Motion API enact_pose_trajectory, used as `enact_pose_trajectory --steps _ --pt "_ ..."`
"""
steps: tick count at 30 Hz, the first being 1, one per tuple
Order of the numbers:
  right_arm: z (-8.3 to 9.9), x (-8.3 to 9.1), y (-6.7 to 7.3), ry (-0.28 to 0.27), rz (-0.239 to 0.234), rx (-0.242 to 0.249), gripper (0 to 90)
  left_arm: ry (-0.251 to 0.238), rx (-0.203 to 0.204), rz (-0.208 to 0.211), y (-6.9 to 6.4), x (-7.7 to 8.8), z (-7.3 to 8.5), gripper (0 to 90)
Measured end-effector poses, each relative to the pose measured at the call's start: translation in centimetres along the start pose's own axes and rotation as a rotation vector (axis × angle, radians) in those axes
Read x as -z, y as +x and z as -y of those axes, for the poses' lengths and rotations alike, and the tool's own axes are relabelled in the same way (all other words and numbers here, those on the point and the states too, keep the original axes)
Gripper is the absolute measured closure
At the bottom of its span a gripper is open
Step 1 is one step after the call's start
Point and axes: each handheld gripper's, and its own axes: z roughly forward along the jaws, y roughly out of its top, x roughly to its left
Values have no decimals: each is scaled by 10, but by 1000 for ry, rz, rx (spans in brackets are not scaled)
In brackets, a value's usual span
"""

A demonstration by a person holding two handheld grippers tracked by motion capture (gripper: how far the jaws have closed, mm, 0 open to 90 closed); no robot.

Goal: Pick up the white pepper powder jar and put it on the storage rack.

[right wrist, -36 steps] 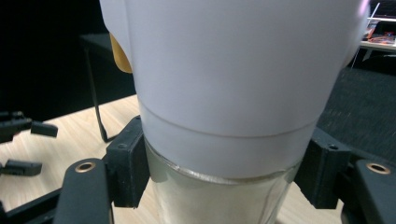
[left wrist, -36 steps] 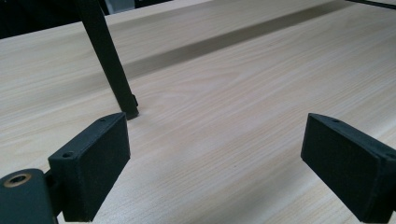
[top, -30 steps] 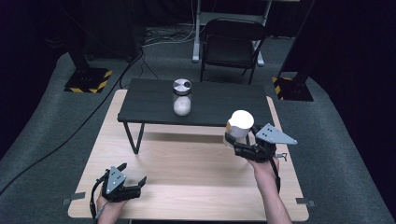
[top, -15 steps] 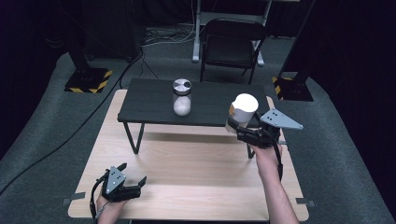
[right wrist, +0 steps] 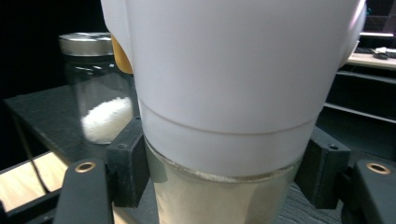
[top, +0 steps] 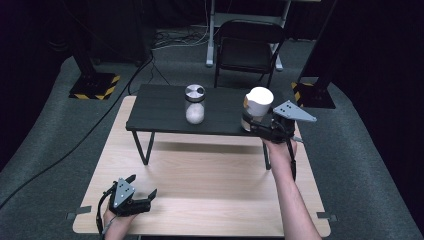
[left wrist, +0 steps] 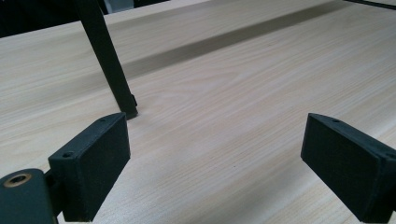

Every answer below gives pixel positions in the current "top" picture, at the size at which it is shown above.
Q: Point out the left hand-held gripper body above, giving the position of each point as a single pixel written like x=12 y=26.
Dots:
x=125 y=205

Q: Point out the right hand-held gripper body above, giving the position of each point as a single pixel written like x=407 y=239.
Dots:
x=283 y=128

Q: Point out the jar with white lid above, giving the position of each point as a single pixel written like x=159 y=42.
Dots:
x=258 y=103

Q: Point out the black raised shelf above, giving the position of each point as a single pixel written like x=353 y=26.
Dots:
x=160 y=106

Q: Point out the person's right hand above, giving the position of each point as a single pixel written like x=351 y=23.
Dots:
x=281 y=150

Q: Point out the person's left hand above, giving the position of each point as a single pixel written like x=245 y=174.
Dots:
x=115 y=226

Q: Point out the grey floor tape strip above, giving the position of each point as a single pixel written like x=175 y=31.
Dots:
x=326 y=216
x=80 y=211

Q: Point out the black stand with striped base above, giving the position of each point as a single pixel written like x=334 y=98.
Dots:
x=91 y=85
x=315 y=95

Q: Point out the black folding chair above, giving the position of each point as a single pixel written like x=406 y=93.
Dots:
x=245 y=53

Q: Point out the white desk frame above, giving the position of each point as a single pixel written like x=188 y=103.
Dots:
x=210 y=40

